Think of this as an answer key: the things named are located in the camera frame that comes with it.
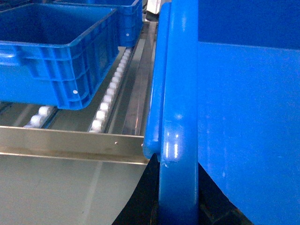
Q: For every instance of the metal roller shelf rack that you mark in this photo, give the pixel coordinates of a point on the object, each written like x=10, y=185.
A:
x=110, y=129

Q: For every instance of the left gripper black left-cam right finger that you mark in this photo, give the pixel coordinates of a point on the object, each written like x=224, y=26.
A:
x=214, y=207

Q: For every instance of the blue crate on shelf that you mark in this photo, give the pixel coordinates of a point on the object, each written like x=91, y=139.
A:
x=129, y=17
x=56, y=55

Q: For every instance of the left gripper black left-cam left finger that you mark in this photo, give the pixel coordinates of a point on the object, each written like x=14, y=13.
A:
x=142, y=207

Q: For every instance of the large blue plastic crate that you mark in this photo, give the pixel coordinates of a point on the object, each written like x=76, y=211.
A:
x=226, y=96

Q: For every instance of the rear blue crate on shelf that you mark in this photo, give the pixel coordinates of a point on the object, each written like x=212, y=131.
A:
x=129, y=17

